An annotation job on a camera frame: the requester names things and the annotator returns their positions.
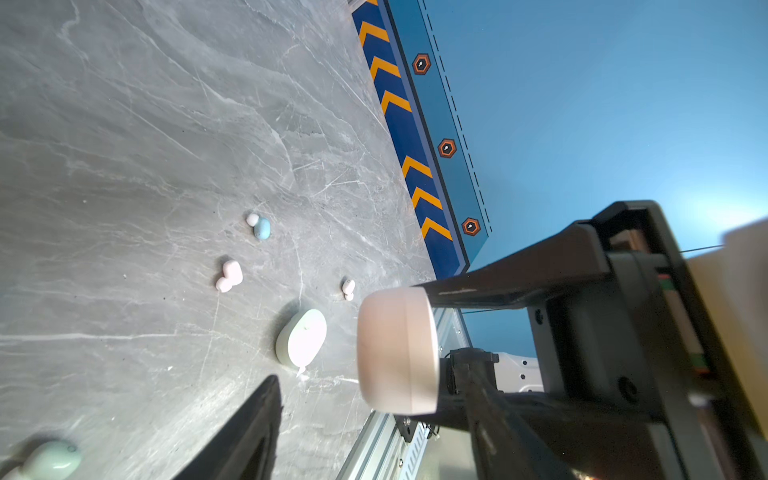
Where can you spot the small white earbud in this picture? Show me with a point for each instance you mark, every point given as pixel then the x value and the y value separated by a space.
pixel 347 287

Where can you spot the mint green charging case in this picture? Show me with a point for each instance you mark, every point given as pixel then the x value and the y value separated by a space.
pixel 300 341

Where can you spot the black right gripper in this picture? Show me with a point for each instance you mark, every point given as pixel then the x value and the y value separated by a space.
pixel 623 338

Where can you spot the white earbud charging case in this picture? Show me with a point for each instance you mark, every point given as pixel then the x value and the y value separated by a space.
pixel 398 352

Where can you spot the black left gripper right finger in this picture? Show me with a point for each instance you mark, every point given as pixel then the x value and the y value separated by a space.
pixel 504 445

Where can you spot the light blue charging case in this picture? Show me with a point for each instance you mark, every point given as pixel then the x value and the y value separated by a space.
pixel 53 460

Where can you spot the blue white earbud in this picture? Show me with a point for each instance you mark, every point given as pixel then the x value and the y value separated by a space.
pixel 260 226

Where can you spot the pink white earbud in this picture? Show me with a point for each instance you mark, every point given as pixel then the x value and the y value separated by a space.
pixel 232 275

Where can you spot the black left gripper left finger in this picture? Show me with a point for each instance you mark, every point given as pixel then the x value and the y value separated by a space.
pixel 245 447

